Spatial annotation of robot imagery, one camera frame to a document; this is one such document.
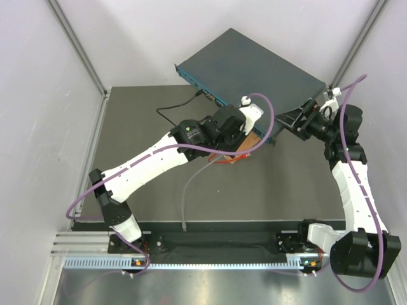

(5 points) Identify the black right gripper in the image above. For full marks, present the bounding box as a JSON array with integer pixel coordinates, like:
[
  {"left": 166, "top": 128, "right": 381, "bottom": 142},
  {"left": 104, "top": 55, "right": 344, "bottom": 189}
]
[{"left": 275, "top": 98, "right": 338, "bottom": 143}]

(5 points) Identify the red ethernet cable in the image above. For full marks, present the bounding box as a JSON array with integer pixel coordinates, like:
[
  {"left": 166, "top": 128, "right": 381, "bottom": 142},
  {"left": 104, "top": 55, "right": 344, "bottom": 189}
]
[{"left": 209, "top": 152, "right": 252, "bottom": 165}]

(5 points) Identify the grey ethernet cable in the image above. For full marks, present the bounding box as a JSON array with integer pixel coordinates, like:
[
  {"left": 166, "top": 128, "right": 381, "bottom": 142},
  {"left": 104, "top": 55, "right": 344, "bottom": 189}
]
[{"left": 181, "top": 154, "right": 223, "bottom": 231}]

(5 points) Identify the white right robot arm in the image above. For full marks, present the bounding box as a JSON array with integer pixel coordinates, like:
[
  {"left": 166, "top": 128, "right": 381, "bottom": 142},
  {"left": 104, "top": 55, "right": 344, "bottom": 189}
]
[{"left": 276, "top": 99, "right": 401, "bottom": 278}]

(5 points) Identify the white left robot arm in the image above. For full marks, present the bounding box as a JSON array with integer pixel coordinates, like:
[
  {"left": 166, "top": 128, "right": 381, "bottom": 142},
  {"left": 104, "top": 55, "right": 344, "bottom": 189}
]
[{"left": 89, "top": 105, "right": 263, "bottom": 252}]

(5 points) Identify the wooden board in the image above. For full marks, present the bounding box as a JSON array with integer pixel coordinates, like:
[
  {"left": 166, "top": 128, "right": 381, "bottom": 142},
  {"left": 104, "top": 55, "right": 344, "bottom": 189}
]
[{"left": 219, "top": 132, "right": 261, "bottom": 164}]

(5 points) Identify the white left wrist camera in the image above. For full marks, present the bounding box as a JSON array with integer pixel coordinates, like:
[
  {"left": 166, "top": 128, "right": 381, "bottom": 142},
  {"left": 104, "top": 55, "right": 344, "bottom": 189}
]
[{"left": 239, "top": 96, "right": 264, "bottom": 135}]

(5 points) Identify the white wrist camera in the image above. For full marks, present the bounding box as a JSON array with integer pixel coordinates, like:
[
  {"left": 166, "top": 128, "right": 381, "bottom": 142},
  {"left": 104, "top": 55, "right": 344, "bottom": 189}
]
[
  {"left": 239, "top": 96, "right": 264, "bottom": 135},
  {"left": 320, "top": 87, "right": 341, "bottom": 119}
]

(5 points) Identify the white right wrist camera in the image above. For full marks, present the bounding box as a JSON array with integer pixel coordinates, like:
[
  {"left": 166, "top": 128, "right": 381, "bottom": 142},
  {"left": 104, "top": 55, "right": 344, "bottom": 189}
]
[{"left": 320, "top": 87, "right": 341, "bottom": 119}]

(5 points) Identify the black ethernet cable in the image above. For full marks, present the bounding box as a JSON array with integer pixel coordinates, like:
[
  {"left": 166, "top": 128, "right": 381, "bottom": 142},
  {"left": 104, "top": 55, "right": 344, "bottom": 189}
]
[{"left": 156, "top": 90, "right": 203, "bottom": 125}]

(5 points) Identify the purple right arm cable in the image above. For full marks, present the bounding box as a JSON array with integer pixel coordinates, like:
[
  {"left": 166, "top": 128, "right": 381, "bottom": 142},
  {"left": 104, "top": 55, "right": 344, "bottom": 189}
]
[{"left": 329, "top": 74, "right": 384, "bottom": 293}]

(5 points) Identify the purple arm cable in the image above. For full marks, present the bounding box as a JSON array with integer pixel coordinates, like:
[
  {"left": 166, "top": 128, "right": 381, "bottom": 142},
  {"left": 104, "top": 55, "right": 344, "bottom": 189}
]
[
  {"left": 329, "top": 74, "right": 384, "bottom": 293},
  {"left": 65, "top": 93, "right": 275, "bottom": 277}
]

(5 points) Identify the teal network switch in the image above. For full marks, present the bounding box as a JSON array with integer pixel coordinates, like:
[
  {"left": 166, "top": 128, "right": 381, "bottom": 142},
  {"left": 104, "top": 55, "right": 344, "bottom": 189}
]
[{"left": 174, "top": 27, "right": 328, "bottom": 147}]

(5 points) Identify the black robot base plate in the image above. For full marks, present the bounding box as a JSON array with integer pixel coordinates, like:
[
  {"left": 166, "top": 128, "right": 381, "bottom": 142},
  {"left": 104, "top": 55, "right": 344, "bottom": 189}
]
[{"left": 108, "top": 220, "right": 317, "bottom": 256}]

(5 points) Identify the grey slotted cable duct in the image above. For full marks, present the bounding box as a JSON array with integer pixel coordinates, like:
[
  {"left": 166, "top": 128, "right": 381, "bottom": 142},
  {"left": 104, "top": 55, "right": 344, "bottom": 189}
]
[{"left": 63, "top": 254, "right": 322, "bottom": 271}]

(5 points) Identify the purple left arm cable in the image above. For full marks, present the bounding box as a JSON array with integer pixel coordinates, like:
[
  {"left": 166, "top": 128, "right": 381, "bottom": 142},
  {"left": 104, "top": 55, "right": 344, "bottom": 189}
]
[{"left": 65, "top": 93, "right": 275, "bottom": 277}]

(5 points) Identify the aluminium frame rail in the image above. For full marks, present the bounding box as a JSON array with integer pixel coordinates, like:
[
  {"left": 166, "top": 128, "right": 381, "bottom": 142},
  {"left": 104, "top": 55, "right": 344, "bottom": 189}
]
[{"left": 44, "top": 0, "right": 111, "bottom": 229}]

